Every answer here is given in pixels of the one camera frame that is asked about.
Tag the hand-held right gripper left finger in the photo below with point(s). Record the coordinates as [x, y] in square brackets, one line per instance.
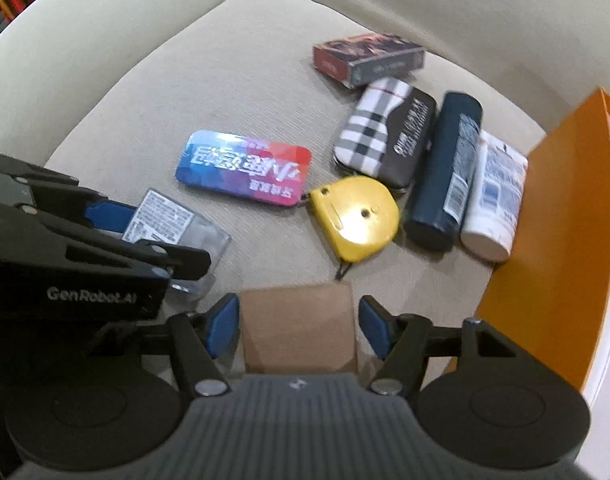
[224, 327]

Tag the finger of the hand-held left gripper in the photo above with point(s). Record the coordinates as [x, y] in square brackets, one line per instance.
[175, 262]
[110, 215]

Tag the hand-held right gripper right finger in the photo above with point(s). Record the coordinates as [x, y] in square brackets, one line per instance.
[374, 327]

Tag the clear plastic labelled packet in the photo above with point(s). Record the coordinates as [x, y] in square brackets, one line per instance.
[160, 217]

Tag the brown cardboard box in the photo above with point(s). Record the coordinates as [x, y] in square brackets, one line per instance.
[297, 327]

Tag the white sachet blue logo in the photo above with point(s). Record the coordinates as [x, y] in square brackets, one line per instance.
[495, 200]

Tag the orange box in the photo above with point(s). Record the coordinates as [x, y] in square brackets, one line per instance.
[550, 240]

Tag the plaid and black case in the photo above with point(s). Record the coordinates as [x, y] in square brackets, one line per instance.
[370, 130]

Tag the dark red card box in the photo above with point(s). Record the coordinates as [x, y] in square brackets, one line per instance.
[370, 57]

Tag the yellow tape measure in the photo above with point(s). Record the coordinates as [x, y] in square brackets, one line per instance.
[357, 220]

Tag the blue and red tin case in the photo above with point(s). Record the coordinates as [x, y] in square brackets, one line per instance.
[242, 167]

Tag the beige sofa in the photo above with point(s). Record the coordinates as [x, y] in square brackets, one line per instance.
[185, 75]

